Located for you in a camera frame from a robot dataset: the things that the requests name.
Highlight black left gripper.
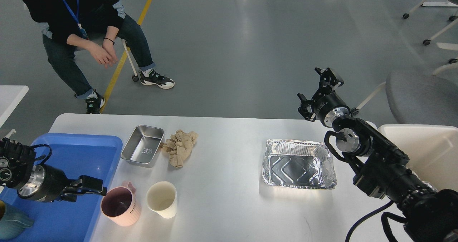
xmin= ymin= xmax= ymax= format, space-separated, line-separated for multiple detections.
xmin=17 ymin=164 xmax=107 ymax=202

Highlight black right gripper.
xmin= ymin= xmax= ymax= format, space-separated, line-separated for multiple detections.
xmin=297 ymin=68 xmax=351 ymax=127

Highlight pink ribbed mug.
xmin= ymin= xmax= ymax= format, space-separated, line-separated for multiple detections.
xmin=100 ymin=181 xmax=142 ymax=226

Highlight stainless steel rectangular pan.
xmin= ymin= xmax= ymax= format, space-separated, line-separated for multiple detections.
xmin=121 ymin=125 xmax=165 ymax=168

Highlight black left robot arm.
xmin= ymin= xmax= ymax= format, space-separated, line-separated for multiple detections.
xmin=0 ymin=137 xmax=107 ymax=203

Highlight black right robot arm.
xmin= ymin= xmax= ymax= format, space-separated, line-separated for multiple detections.
xmin=298 ymin=68 xmax=458 ymax=242

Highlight person's hand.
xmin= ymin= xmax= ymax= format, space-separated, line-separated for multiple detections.
xmin=86 ymin=39 xmax=119 ymax=68

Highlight blue plastic tray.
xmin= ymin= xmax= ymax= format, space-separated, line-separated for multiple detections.
xmin=1 ymin=133 xmax=123 ymax=242

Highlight aluminium foil tray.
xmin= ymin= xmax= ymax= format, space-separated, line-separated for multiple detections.
xmin=262 ymin=139 xmax=337 ymax=190

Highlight white paper cup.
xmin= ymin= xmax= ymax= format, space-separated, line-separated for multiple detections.
xmin=146 ymin=181 xmax=178 ymax=219

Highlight teal ceramic cup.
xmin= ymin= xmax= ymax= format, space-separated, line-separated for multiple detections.
xmin=0 ymin=200 xmax=35 ymax=240

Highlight grey office chair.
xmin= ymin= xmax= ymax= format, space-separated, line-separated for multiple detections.
xmin=350 ymin=70 xmax=458 ymax=126

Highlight crumpled beige cloth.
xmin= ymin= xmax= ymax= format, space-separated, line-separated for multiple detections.
xmin=160 ymin=129 xmax=199 ymax=168

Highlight white side table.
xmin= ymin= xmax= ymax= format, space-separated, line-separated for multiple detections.
xmin=0 ymin=85 xmax=29 ymax=126

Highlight white chair under person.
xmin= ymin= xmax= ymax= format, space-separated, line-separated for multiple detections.
xmin=121 ymin=39 xmax=139 ymax=82

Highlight white plastic bin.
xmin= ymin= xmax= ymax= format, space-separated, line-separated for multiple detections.
xmin=378 ymin=124 xmax=458 ymax=191

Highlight white chair legs with castors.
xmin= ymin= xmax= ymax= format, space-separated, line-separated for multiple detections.
xmin=403 ymin=0 xmax=458 ymax=74

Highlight seated person in black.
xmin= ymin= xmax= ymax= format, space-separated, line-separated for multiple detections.
xmin=22 ymin=0 xmax=175 ymax=114

